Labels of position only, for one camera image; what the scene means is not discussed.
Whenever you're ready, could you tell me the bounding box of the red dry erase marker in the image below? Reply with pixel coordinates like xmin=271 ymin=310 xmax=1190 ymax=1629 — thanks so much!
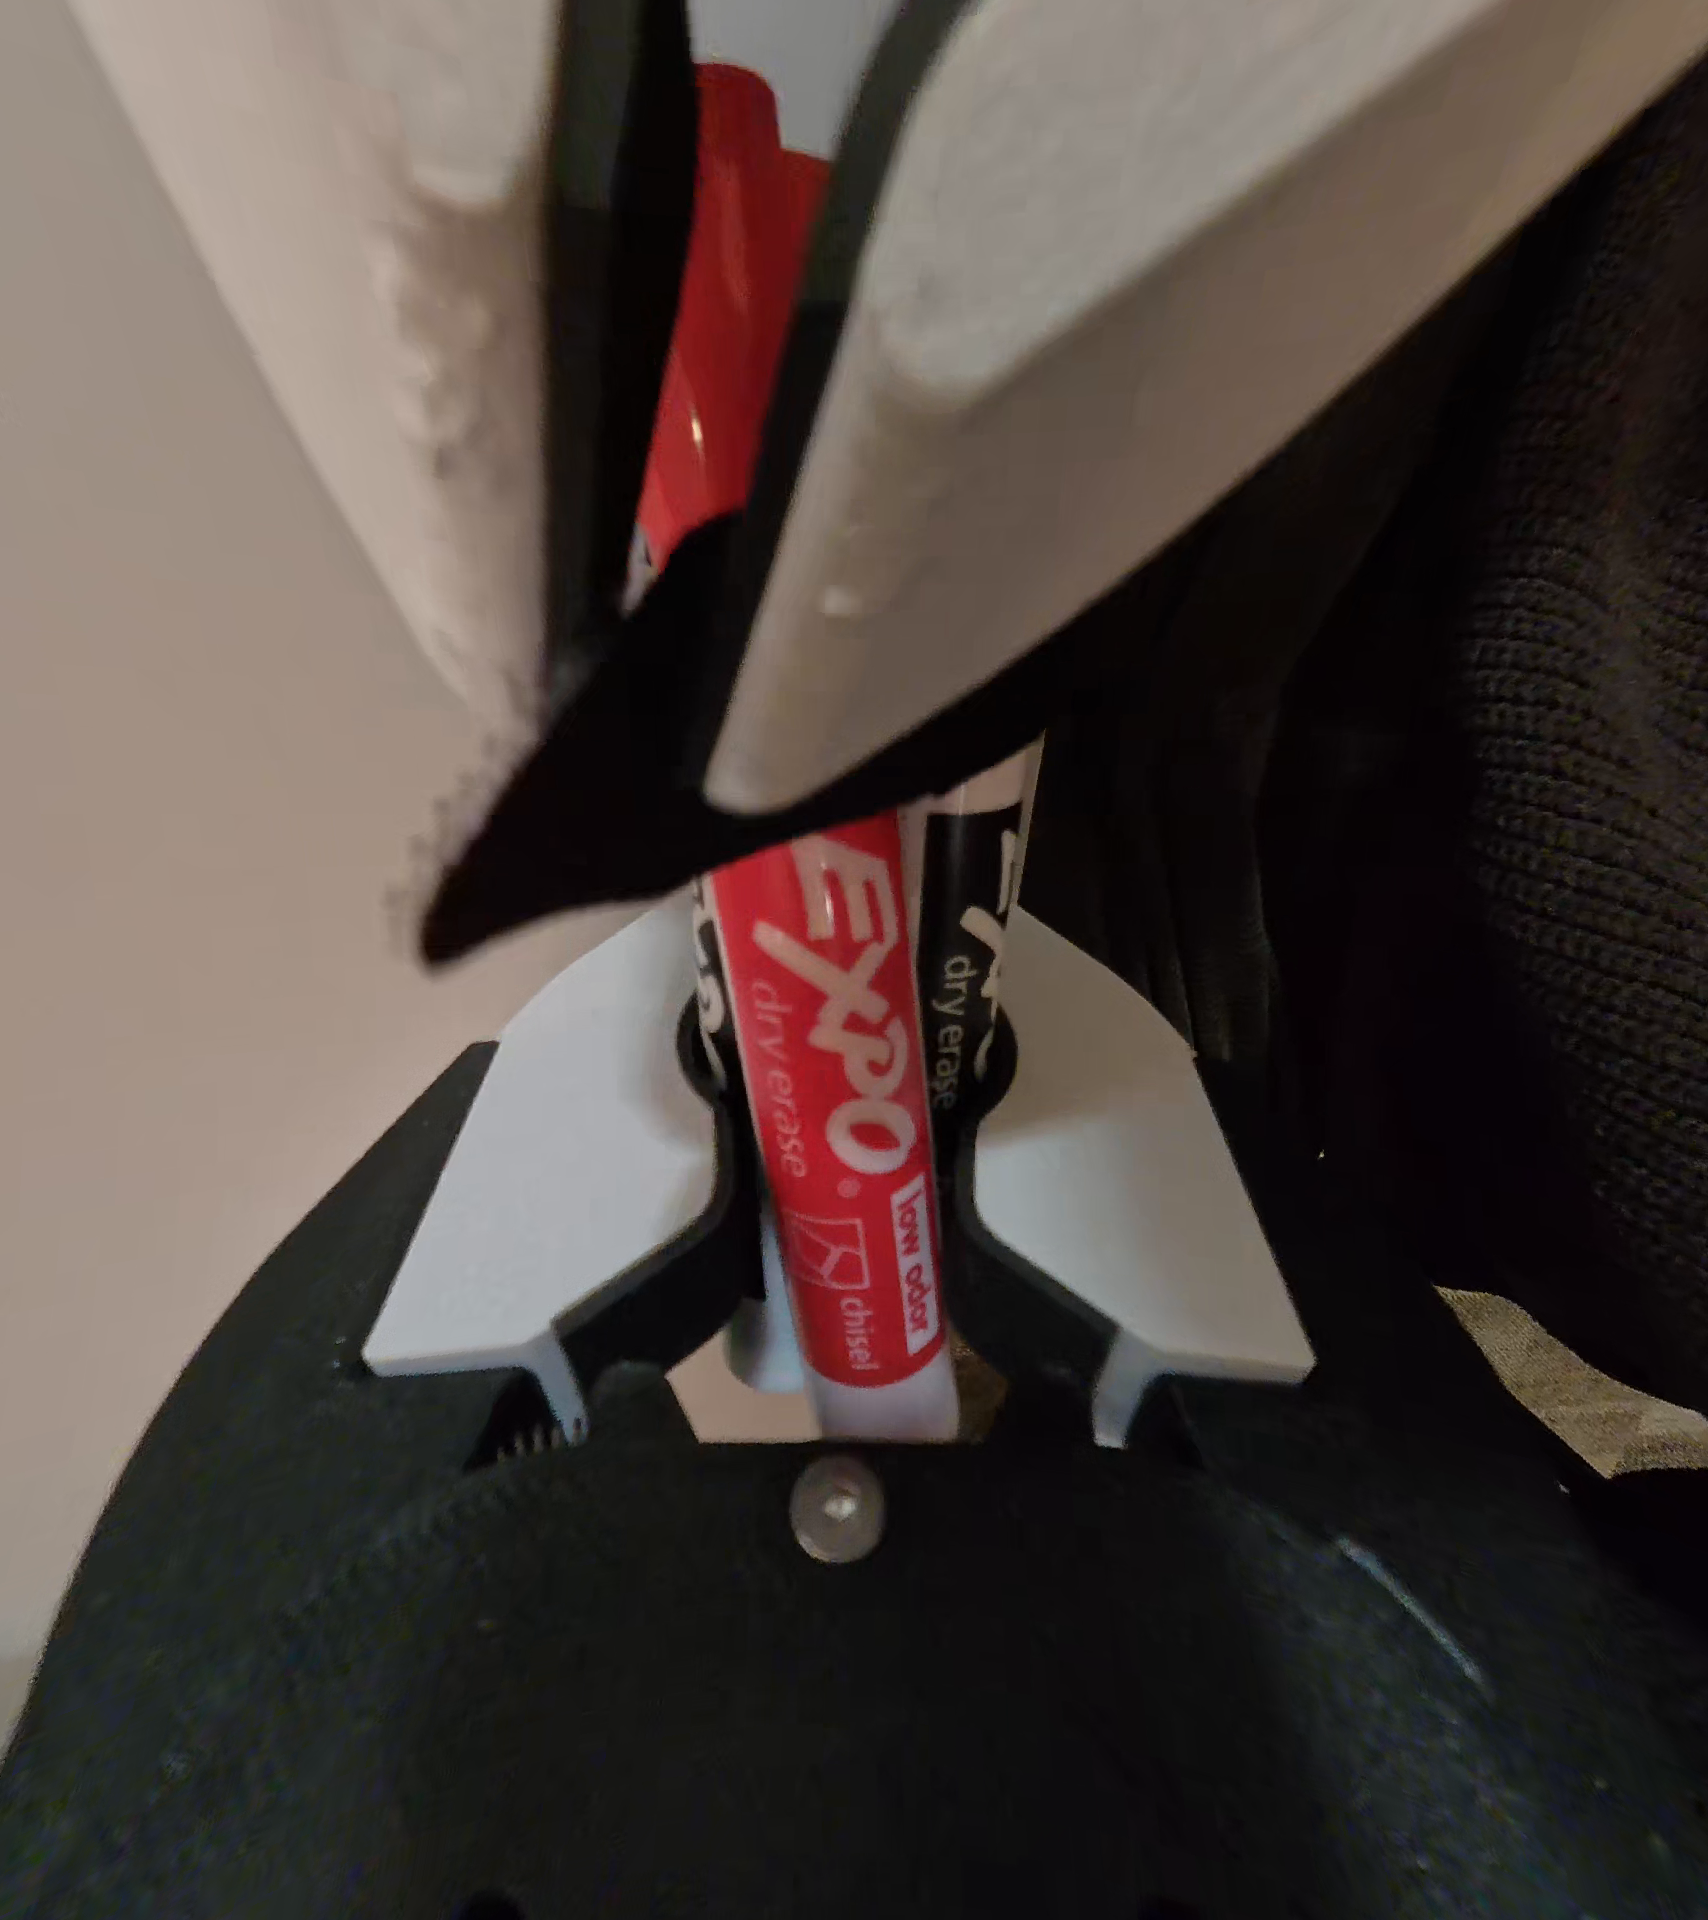
xmin=626 ymin=60 xmax=963 ymax=1445

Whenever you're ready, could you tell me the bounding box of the black hook-and-loop strap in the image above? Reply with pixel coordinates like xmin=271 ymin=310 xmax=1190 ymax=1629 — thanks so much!
xmin=416 ymin=503 xmax=1050 ymax=968

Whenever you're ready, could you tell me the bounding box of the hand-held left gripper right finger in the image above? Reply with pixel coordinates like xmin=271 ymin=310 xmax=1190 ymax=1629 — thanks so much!
xmin=942 ymin=899 xmax=1315 ymax=1445

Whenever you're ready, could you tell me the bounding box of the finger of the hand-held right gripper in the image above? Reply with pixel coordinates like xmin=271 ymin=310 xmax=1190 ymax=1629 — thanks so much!
xmin=66 ymin=0 xmax=698 ymax=782
xmin=703 ymin=0 xmax=1708 ymax=821

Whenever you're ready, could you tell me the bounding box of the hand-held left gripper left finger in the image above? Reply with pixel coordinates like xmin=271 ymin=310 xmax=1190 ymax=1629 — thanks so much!
xmin=357 ymin=907 xmax=765 ymax=1411

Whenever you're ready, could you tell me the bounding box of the black dry erase marker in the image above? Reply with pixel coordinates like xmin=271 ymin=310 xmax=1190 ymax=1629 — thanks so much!
xmin=675 ymin=877 xmax=796 ymax=1387
xmin=911 ymin=751 xmax=1047 ymax=1186

